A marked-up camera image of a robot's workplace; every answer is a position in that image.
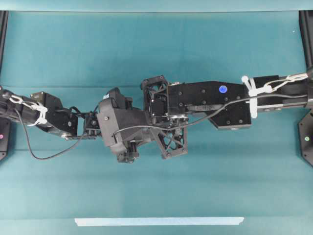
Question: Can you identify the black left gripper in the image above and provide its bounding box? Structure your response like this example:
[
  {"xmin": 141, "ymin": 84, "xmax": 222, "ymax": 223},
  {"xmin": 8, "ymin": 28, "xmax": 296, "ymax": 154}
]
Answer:
[{"xmin": 84, "ymin": 98, "xmax": 154, "ymax": 163}]

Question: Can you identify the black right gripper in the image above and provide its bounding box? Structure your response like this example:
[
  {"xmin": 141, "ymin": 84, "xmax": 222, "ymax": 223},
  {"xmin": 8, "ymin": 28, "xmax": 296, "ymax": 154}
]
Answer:
[{"xmin": 140, "ymin": 75, "xmax": 188, "ymax": 130}]

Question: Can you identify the light blue tape strip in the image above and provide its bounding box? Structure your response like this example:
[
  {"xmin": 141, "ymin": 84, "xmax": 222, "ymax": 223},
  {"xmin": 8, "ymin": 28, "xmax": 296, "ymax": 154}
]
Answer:
[{"xmin": 74, "ymin": 217, "xmax": 245, "ymax": 227}]

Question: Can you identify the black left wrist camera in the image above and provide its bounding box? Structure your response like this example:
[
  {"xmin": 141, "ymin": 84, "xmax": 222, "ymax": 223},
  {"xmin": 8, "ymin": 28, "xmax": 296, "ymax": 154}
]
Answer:
[{"xmin": 103, "ymin": 87, "xmax": 133, "ymax": 109}]

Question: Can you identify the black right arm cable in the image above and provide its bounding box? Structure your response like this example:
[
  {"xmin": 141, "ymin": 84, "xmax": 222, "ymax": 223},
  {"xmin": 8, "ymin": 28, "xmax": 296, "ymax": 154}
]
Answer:
[{"xmin": 151, "ymin": 94, "xmax": 309, "ymax": 130}]

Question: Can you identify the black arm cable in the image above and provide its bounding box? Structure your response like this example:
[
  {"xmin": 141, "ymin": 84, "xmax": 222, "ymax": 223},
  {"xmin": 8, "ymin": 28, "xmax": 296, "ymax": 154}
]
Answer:
[
  {"xmin": 14, "ymin": 107, "xmax": 152, "ymax": 160},
  {"xmin": 151, "ymin": 94, "xmax": 309, "ymax": 130}
]

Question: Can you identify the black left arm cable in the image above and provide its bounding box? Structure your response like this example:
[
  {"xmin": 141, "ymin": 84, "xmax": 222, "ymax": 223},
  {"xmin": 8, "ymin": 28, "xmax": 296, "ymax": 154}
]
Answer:
[{"xmin": 14, "ymin": 107, "xmax": 152, "ymax": 160}]

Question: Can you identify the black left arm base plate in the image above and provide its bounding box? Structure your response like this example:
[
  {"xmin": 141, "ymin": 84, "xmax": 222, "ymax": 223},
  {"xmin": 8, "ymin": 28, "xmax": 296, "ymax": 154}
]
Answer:
[{"xmin": 0, "ymin": 118, "xmax": 11, "ymax": 160}]

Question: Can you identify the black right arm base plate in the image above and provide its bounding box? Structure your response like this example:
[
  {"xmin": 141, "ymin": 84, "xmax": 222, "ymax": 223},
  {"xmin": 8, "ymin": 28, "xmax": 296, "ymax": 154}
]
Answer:
[{"xmin": 298, "ymin": 110, "xmax": 313, "ymax": 166}]

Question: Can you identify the black left frame rail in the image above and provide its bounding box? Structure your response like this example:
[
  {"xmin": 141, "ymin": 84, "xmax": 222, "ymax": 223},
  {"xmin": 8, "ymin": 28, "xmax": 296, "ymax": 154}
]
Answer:
[{"xmin": 0, "ymin": 10, "xmax": 9, "ymax": 68}]

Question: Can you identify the black aluminium frame rail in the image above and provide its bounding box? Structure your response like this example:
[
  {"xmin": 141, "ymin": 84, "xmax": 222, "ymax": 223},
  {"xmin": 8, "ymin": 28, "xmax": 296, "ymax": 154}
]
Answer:
[{"xmin": 299, "ymin": 10, "xmax": 313, "ymax": 69}]

